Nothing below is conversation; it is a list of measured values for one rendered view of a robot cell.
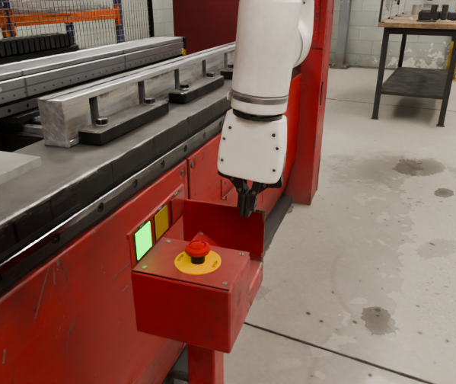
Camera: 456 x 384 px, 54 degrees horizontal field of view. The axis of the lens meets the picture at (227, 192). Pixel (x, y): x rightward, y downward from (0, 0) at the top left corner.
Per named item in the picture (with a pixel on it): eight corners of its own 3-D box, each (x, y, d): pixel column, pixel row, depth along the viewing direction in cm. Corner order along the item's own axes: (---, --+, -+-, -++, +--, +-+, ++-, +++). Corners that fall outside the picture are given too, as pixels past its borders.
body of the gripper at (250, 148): (217, 105, 65) (212, 176, 70) (286, 116, 62) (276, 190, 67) (233, 94, 71) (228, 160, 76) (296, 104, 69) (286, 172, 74)
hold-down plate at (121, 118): (100, 146, 91) (99, 132, 89) (78, 143, 92) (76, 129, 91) (169, 112, 116) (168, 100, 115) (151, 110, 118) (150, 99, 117)
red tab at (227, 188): (226, 200, 144) (226, 180, 141) (220, 200, 144) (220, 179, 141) (241, 183, 156) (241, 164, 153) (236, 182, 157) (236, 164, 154)
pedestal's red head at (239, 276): (230, 355, 68) (230, 253, 60) (135, 331, 72) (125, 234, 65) (263, 281, 85) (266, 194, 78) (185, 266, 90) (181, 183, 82)
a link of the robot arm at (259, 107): (221, 91, 63) (219, 112, 65) (282, 101, 61) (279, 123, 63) (238, 81, 71) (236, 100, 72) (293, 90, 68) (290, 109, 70)
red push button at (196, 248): (205, 273, 67) (205, 253, 66) (180, 269, 69) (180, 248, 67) (214, 260, 71) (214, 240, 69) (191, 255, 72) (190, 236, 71)
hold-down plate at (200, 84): (186, 104, 125) (185, 93, 124) (168, 102, 127) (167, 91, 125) (224, 84, 150) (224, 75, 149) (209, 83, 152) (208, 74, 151)
